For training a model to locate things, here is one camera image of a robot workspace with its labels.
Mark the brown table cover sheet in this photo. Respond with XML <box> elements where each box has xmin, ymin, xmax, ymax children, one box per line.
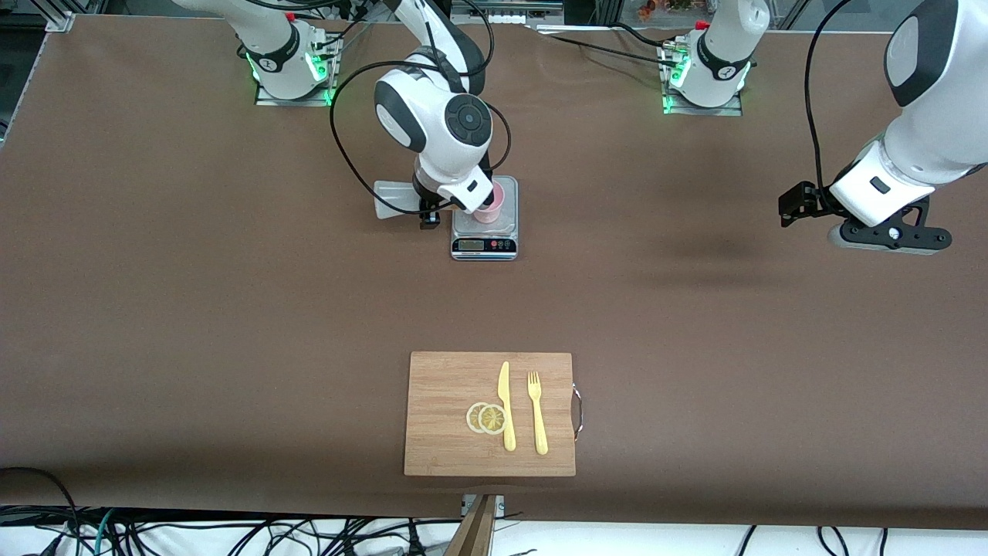
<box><xmin>0</xmin><ymin>14</ymin><xmax>988</xmax><ymax>531</ymax></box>

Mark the aluminium frame post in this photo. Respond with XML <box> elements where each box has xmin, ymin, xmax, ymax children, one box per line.
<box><xmin>444</xmin><ymin>494</ymin><xmax>506</xmax><ymax>556</ymax></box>

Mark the translucent sauce bottle orange cap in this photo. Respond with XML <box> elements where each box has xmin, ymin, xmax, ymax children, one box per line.
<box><xmin>374</xmin><ymin>180</ymin><xmax>424</xmax><ymax>220</ymax></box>

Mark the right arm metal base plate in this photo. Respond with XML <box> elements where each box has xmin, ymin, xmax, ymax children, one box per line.
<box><xmin>255</xmin><ymin>35</ymin><xmax>338</xmax><ymax>107</ymax></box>

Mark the black looped floor cable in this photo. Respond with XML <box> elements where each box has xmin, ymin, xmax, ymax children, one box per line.
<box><xmin>0</xmin><ymin>466</ymin><xmax>82</xmax><ymax>556</ymax></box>

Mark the yellow plastic knife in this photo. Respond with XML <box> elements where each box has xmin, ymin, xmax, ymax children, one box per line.
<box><xmin>498</xmin><ymin>361</ymin><xmax>516</xmax><ymax>453</ymax></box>

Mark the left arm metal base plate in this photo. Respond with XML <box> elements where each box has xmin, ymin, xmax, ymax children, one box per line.
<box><xmin>662</xmin><ymin>46</ymin><xmax>743</xmax><ymax>117</ymax></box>

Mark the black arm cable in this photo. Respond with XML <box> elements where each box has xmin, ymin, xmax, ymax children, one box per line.
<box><xmin>330</xmin><ymin>0</ymin><xmax>515</xmax><ymax>218</ymax></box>
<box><xmin>802</xmin><ymin>0</ymin><xmax>858</xmax><ymax>191</ymax></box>

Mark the pink plastic cup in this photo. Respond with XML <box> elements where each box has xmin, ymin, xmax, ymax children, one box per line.
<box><xmin>472</xmin><ymin>181</ymin><xmax>506</xmax><ymax>225</ymax></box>

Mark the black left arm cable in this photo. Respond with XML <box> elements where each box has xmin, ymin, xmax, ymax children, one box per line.
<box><xmin>802</xmin><ymin>0</ymin><xmax>858</xmax><ymax>191</ymax></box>

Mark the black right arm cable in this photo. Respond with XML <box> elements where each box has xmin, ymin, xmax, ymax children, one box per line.
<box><xmin>330</xmin><ymin>0</ymin><xmax>515</xmax><ymax>218</ymax></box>

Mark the long black tabletop cable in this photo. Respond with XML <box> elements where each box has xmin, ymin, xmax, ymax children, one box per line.
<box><xmin>540</xmin><ymin>32</ymin><xmax>672</xmax><ymax>67</ymax></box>

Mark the silver digital kitchen scale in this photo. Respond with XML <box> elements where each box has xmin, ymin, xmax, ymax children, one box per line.
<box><xmin>451</xmin><ymin>175</ymin><xmax>519</xmax><ymax>262</ymax></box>

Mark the wooden cutting board metal handle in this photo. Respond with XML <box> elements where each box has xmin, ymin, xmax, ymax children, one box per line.
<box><xmin>404</xmin><ymin>351</ymin><xmax>584</xmax><ymax>477</ymax></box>

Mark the teal floor cable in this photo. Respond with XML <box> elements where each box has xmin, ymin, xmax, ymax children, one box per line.
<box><xmin>91</xmin><ymin>508</ymin><xmax>118</xmax><ymax>556</ymax></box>

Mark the yellow plastic fork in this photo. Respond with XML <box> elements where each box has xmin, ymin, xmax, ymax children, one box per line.
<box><xmin>527</xmin><ymin>371</ymin><xmax>549</xmax><ymax>456</ymax></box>

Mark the short black tabletop cable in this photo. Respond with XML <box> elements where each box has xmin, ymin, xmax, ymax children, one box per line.
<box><xmin>614</xmin><ymin>22</ymin><xmax>668</xmax><ymax>49</ymax></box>

